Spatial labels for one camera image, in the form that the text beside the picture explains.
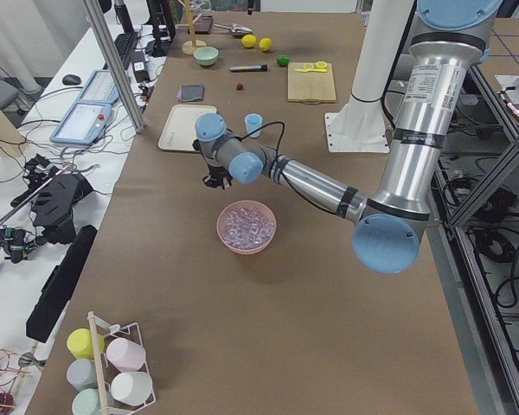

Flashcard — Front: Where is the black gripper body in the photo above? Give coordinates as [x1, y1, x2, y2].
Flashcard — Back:
[192, 139, 232, 182]

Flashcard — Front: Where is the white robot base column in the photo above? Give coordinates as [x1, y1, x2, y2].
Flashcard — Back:
[325, 0, 415, 153]

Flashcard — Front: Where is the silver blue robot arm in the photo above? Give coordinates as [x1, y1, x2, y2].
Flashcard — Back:
[194, 1, 500, 274]

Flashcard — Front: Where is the pile of ice cubes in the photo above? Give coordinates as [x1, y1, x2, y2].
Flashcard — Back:
[220, 207, 275, 251]

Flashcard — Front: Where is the light blue cup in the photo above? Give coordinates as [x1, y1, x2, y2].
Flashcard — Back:
[244, 113, 263, 138]

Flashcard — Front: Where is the steel ice scoop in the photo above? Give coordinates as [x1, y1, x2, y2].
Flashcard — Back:
[214, 23, 253, 37]

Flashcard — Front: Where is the pink cup in rack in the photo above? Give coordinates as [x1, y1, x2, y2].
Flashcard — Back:
[106, 338, 146, 372]

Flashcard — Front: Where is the yellow cup in rack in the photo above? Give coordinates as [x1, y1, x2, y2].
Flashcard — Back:
[67, 328, 93, 360]

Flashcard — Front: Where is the white cup in rack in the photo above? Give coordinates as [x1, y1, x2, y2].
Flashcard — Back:
[110, 372, 153, 406]

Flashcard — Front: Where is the grey cup in rack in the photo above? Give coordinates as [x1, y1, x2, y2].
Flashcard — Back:
[66, 358, 98, 392]

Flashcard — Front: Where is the green cup in rack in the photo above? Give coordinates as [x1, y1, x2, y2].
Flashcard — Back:
[71, 388, 101, 415]

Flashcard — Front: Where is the pink bowl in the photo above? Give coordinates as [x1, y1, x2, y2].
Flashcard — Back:
[216, 200, 277, 255]

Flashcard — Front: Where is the cream rabbit tray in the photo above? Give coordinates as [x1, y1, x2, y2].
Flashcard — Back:
[157, 104, 217, 153]

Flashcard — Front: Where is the grey folded cloth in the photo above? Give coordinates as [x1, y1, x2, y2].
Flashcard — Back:
[176, 85, 205, 102]

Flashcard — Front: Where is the steel muddler black tip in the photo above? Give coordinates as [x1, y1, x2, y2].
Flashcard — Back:
[229, 64, 268, 73]

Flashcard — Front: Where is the mint green bowl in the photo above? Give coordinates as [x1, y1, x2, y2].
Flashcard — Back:
[193, 46, 219, 67]

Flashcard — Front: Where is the wooden mug tree stand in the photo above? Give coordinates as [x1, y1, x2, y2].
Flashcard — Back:
[178, 0, 207, 55]

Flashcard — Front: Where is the green lime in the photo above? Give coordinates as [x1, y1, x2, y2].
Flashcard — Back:
[277, 54, 290, 67]

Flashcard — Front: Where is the wooden cutting board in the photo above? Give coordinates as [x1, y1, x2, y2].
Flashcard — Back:
[287, 61, 336, 104]

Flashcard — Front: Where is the yellow lemon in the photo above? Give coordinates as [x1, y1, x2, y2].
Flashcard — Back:
[259, 37, 273, 53]
[241, 35, 257, 48]

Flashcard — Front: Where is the blue teach pendant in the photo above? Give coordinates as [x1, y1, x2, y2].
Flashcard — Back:
[78, 69, 119, 105]
[50, 101, 112, 146]

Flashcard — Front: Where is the yellow plastic knife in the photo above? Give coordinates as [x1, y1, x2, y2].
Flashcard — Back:
[293, 67, 328, 73]

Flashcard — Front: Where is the dark brown tray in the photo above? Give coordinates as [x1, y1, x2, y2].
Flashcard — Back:
[194, 16, 214, 35]

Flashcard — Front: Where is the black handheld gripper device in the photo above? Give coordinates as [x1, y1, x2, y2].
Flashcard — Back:
[0, 154, 93, 244]

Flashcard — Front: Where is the black keyboard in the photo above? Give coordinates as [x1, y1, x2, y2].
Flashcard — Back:
[114, 32, 138, 70]

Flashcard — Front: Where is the black computer mouse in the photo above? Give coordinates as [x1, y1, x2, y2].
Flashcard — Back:
[61, 73, 81, 86]

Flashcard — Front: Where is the black long bar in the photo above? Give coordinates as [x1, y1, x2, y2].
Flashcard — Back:
[25, 225, 97, 343]

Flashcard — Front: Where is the white wire cup rack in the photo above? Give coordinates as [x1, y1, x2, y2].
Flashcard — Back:
[87, 311, 157, 414]

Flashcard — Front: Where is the aluminium frame post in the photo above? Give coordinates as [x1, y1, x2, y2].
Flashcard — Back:
[82, 0, 145, 133]

